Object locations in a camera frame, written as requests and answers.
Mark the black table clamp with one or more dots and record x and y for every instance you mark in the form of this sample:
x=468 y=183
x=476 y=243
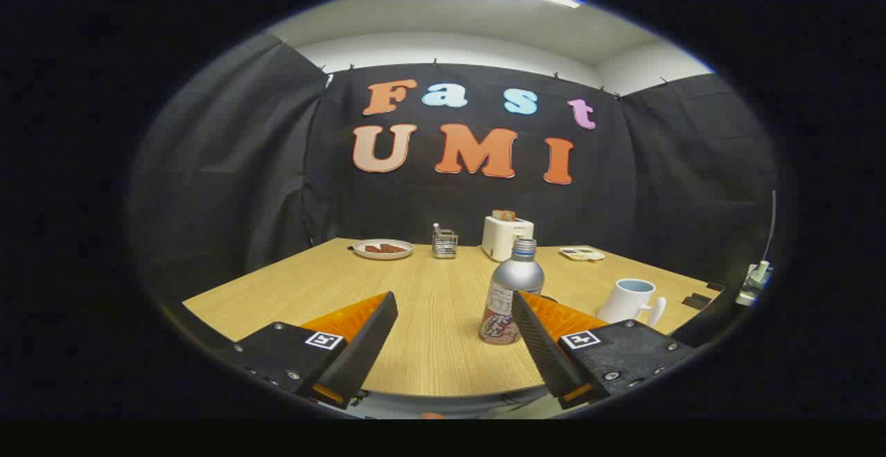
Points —
x=696 y=300
x=715 y=287

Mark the toast slice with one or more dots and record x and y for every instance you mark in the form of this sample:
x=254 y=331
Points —
x=503 y=215

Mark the black backdrop cloth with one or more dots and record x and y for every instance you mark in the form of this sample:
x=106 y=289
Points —
x=450 y=201

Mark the silver juice bottle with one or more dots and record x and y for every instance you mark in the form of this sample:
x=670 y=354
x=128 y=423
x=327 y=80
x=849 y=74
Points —
x=516 y=277

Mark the white plate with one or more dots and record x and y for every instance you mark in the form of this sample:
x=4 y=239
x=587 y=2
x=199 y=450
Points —
x=360 y=250

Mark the white cup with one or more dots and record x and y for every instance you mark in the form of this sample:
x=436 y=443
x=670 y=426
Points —
x=626 y=301

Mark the wooden table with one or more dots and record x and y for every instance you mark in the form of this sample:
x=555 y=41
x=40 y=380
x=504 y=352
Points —
x=443 y=318

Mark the metal utensil holder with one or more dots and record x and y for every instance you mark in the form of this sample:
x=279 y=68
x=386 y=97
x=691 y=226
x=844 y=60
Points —
x=445 y=245

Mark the clear plastic bottle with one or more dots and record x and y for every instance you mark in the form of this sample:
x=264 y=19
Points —
x=753 y=284

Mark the small white compartment tray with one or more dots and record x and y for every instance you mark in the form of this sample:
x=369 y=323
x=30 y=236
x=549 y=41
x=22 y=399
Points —
x=581 y=254

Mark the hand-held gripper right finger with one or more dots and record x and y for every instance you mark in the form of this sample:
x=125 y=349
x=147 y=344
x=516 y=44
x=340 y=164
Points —
x=543 y=346

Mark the brown food slices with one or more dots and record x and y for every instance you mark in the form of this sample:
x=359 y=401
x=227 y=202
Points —
x=385 y=248

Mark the white toaster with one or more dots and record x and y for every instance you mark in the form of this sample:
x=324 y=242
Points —
x=502 y=239

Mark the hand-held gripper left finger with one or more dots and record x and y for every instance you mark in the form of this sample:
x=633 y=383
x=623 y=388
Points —
x=367 y=346

